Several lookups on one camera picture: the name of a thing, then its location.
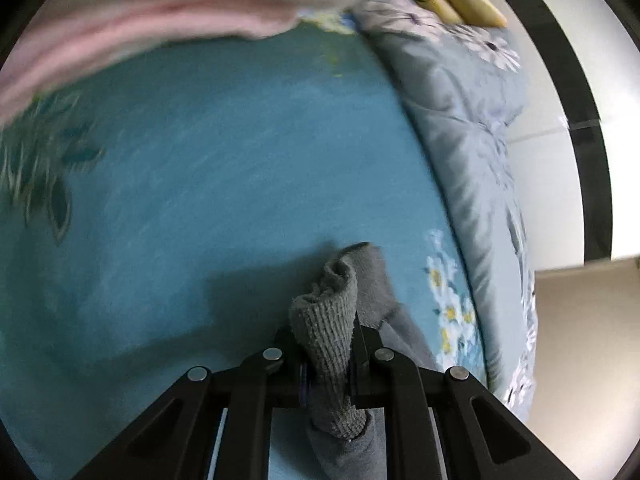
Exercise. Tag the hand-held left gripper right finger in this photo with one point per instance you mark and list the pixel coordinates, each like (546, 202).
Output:
(365, 355)

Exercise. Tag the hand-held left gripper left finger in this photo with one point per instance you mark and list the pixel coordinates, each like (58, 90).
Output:
(285, 355)

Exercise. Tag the grey knitted sock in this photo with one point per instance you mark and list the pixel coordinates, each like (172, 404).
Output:
(325, 320)

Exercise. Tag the teal floral bed sheet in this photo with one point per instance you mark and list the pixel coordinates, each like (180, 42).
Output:
(225, 160)

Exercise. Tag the light blue floral quilt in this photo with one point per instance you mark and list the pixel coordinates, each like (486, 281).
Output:
(465, 135)

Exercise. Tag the white wardrobe with black stripe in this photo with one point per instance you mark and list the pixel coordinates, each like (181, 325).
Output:
(550, 160)

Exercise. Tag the pink cloth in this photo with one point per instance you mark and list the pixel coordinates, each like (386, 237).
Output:
(150, 20)

